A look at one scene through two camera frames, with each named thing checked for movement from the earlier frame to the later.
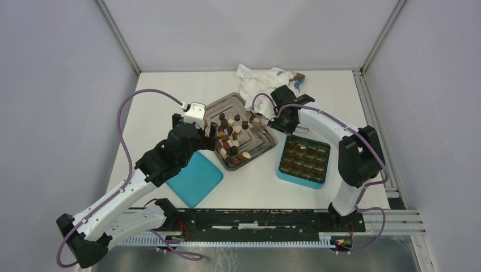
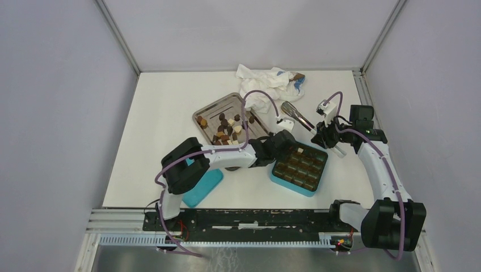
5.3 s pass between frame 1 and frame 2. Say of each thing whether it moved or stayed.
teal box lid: stayed
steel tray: stayed
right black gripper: moved
